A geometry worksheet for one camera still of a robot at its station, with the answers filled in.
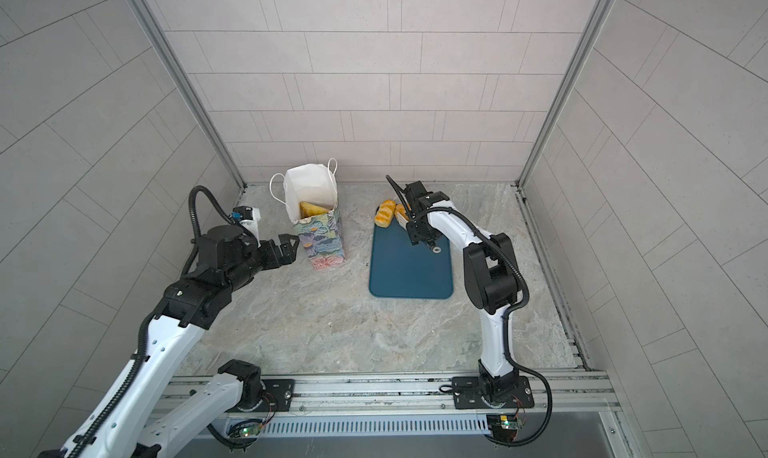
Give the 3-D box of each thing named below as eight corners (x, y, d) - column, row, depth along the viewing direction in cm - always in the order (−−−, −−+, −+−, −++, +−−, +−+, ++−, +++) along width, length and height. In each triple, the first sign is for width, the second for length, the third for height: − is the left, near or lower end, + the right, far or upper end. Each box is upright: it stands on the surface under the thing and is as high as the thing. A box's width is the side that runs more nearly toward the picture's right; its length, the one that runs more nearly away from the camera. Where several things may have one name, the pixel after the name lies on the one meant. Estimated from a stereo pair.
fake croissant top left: (373, 226, 106) (373, 219, 103) (383, 204, 113) (383, 197, 110) (387, 230, 105) (387, 223, 102) (396, 208, 112) (396, 201, 109)
